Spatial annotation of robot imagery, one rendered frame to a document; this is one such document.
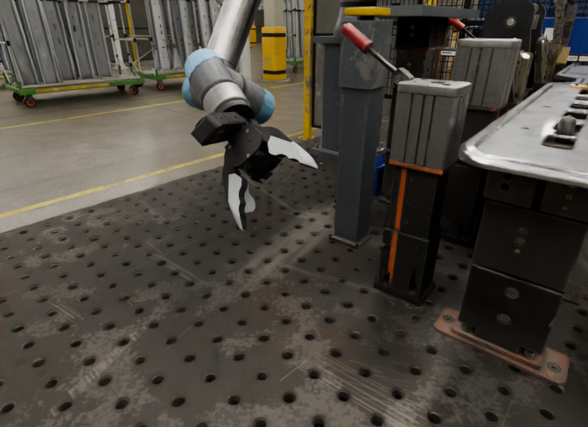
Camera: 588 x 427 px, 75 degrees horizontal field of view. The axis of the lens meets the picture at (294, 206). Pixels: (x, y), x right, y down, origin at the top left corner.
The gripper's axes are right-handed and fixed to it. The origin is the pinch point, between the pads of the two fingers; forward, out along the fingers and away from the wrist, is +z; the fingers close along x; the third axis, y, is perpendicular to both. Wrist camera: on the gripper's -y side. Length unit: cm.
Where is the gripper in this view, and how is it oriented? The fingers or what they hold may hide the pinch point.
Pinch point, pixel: (276, 200)
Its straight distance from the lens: 56.4
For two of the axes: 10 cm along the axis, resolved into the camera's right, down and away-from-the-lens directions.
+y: 4.9, 1.9, 8.5
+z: 4.7, 7.7, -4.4
